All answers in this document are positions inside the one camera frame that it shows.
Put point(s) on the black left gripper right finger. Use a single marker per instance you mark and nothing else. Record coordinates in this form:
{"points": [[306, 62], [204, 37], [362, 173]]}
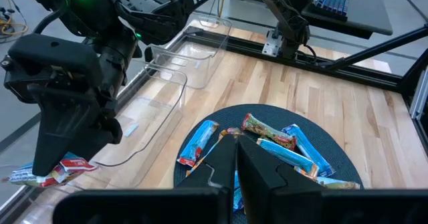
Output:
{"points": [[257, 174]]}

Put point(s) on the silver aluminium post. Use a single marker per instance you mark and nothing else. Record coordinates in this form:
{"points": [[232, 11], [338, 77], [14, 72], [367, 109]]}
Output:
{"points": [[419, 93]]}

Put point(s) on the clear plastic bin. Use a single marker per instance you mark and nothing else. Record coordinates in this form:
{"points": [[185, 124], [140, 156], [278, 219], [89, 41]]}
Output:
{"points": [[200, 70], [40, 197], [150, 123]]}

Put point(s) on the black diagonal support beam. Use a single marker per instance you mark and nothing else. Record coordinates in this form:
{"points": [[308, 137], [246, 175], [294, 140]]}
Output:
{"points": [[384, 47]]}

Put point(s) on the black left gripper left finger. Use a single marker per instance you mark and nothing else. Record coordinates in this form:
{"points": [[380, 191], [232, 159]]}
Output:
{"points": [[220, 170]]}

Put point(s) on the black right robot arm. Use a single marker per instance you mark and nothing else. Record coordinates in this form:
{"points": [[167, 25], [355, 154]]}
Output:
{"points": [[150, 20]]}

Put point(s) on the round dark woven placemat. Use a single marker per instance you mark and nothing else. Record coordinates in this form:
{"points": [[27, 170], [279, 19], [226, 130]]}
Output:
{"points": [[301, 120]]}

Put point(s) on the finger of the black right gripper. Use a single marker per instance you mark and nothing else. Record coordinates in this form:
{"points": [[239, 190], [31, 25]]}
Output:
{"points": [[50, 127], [90, 127]]}

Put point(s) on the blue snack bar left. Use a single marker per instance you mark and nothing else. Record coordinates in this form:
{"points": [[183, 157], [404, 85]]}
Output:
{"points": [[197, 143]]}

